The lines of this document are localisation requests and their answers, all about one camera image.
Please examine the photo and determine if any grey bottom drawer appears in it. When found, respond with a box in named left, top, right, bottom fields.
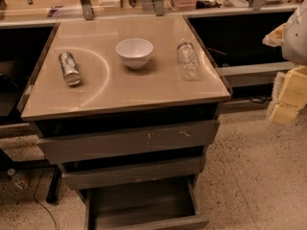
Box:
left=84, top=176, right=208, bottom=230

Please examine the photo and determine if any grey drawer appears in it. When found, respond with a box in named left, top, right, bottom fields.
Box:
left=84, top=176, right=208, bottom=230
left=37, top=120, right=220, bottom=164
left=62, top=155, right=205, bottom=190

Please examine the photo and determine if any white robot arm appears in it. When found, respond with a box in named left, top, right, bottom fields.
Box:
left=268, top=0, right=307, bottom=126

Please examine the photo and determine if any grey top drawer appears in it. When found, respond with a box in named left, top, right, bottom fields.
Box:
left=37, top=120, right=220, bottom=164

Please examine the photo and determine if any beige top drawer cabinet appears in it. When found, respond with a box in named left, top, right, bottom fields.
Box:
left=20, top=15, right=230, bottom=122

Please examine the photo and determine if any grey middle drawer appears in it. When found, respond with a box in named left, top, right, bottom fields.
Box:
left=62, top=155, right=205, bottom=190

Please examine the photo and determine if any clear plastic bottle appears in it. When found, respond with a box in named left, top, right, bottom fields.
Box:
left=177, top=39, right=201, bottom=81

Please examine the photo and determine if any white ceramic bowl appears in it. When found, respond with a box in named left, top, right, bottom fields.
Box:
left=115, top=38, right=154, bottom=69

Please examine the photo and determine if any silver metal can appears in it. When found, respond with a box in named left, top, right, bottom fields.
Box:
left=59, top=52, right=81, bottom=86

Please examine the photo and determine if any black table leg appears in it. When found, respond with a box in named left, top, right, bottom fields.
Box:
left=46, top=167, right=61, bottom=204

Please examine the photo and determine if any small bottle on floor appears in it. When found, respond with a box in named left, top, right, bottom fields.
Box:
left=8, top=169, right=30, bottom=190

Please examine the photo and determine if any grey horizontal rail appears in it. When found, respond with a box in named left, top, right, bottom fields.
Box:
left=216, top=61, right=295, bottom=87

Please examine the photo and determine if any grey metal shelf post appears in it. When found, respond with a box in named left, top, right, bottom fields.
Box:
left=154, top=0, right=164, bottom=16

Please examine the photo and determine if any grey metal shelf bracket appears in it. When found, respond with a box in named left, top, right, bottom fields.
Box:
left=80, top=0, right=94, bottom=20

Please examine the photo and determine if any black floor cable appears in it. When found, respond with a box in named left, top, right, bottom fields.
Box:
left=33, top=168, right=59, bottom=230

